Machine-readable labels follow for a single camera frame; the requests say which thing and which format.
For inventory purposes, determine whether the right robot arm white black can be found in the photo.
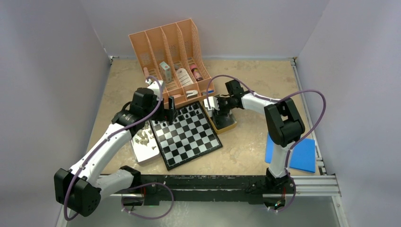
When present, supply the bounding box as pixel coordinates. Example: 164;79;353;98
204;79;305;192

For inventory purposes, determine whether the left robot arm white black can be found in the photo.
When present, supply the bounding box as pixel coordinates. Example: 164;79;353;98
54;87;175;221

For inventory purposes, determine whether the pile of white chess pieces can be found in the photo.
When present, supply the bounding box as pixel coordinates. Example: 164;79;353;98
133;122;157;150

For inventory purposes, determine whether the black white chess board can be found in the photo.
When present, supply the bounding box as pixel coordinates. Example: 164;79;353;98
150;101;223;171

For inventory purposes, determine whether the white stapler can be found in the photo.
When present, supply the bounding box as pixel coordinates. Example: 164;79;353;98
185;90;199;100

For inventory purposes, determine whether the silver metal tin tray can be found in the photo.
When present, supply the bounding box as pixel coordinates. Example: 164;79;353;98
131;138;160;166

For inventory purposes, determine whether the white paper pack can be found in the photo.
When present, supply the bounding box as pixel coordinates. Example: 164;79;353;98
176;68;193;87

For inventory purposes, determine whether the white green carton box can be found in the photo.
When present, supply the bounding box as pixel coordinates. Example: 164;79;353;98
159;61;173;83

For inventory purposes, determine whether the pink bottle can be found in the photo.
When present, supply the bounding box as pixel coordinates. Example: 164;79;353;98
190;64;203;82

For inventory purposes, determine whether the peach plastic desk organizer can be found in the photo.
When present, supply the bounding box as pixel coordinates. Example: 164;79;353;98
129;19;216;107

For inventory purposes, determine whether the blue foam pad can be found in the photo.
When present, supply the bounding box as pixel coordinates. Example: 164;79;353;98
264;133;316;174

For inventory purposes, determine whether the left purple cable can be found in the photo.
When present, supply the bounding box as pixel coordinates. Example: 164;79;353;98
63;76;164;221

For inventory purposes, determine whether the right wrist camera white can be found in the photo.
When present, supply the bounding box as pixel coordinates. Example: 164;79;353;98
203;96;219;111

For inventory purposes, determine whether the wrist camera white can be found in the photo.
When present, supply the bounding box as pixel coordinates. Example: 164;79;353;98
145;79;165;96
203;96;219;111

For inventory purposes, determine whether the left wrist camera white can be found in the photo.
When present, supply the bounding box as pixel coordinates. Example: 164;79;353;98
145;79;165;96

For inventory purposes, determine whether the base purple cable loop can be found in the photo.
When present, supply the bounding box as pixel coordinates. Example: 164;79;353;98
121;182;175;220

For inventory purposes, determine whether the black metal base rail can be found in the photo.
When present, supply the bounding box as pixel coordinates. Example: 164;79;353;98
114;174;340;208

